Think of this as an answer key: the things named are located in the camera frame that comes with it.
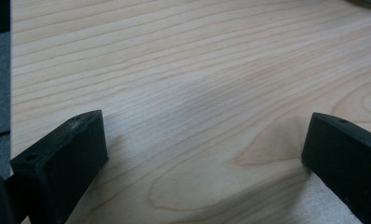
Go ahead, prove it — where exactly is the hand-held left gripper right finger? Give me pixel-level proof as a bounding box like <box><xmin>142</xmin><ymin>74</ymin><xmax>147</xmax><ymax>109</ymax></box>
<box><xmin>301</xmin><ymin>112</ymin><xmax>371</xmax><ymax>224</ymax></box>

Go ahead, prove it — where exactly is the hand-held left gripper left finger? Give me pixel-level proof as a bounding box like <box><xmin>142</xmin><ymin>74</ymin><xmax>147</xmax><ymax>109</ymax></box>
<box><xmin>9</xmin><ymin>109</ymin><xmax>110</xmax><ymax>224</ymax></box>

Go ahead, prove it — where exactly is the transparent brown storage box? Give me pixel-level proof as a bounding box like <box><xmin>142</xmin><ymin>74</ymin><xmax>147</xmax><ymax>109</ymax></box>
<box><xmin>346</xmin><ymin>0</ymin><xmax>371</xmax><ymax>11</ymax></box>

